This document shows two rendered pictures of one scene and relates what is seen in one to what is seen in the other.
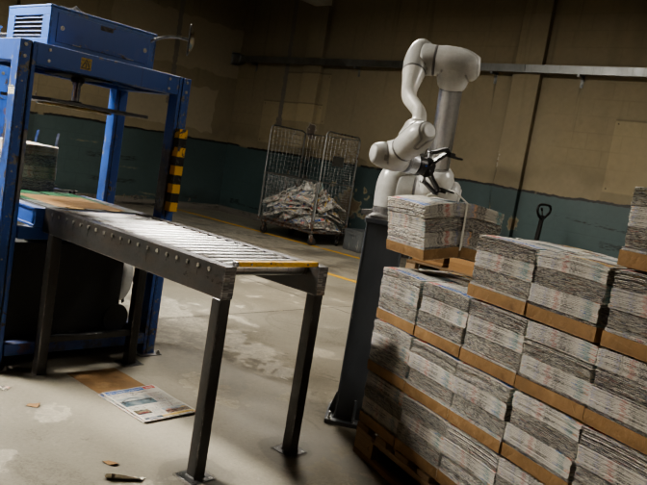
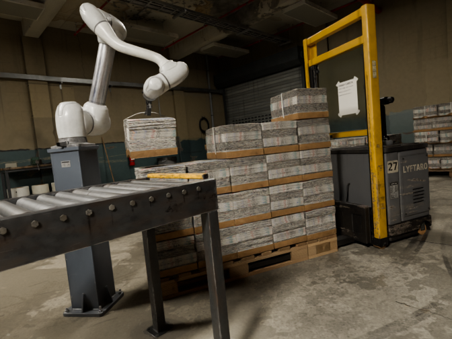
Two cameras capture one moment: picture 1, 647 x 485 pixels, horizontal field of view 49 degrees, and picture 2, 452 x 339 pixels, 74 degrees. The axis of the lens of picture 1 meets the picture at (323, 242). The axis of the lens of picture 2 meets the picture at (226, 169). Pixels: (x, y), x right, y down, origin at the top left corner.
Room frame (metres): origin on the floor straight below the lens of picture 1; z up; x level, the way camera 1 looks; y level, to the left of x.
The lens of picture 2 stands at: (2.32, 1.47, 0.92)
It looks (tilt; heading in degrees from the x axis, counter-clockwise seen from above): 4 degrees down; 275
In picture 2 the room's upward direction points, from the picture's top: 5 degrees counter-clockwise
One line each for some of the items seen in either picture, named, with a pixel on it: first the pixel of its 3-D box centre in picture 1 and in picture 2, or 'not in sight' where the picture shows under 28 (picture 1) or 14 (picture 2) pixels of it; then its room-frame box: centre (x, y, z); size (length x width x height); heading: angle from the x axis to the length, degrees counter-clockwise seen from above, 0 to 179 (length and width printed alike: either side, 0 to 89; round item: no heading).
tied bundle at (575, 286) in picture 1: (608, 297); (268, 138); (2.19, -0.90, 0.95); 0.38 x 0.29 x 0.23; 117
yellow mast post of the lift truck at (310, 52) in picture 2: not in sight; (315, 132); (1.70, -1.54, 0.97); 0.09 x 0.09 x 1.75; 28
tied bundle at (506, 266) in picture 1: (540, 276); (232, 141); (2.46, -0.77, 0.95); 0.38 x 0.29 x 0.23; 119
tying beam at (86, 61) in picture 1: (79, 68); not in sight; (3.79, 1.41, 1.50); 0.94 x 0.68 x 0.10; 139
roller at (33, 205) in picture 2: (193, 245); (38, 208); (3.04, 0.55, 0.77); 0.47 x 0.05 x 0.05; 139
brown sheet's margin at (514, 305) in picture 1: (534, 300); (233, 153); (2.46, -0.76, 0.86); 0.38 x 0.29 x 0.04; 119
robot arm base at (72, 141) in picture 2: (384, 213); (70, 142); (3.40, -0.26, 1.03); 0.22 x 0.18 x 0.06; 85
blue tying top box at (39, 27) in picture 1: (83, 39); not in sight; (3.79, 1.41, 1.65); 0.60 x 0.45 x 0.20; 139
